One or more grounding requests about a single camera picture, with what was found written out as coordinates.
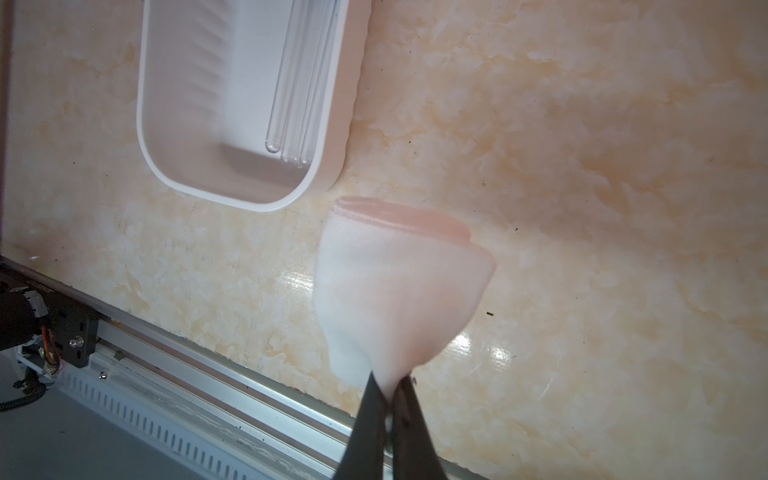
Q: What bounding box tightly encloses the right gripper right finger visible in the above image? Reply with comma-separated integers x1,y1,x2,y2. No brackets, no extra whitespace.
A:
391,376,447,480

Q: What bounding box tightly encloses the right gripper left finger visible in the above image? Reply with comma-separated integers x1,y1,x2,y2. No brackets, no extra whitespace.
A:
333,374,388,480

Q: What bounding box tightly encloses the white wipe cloth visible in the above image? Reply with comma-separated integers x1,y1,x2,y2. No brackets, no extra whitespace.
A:
313,196,496,399

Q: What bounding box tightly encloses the test tube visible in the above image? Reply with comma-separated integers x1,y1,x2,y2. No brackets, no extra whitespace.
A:
265,0,310,154
298,1,340,167
281,1,334,165

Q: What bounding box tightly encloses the white rectangular tray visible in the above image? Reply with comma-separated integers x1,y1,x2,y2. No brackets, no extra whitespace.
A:
136,1,372,212

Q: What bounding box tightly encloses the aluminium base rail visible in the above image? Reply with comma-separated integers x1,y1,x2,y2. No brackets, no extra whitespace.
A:
0,251,487,480

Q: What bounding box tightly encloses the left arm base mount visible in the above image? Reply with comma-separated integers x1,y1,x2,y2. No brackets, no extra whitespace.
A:
1,263,105,413

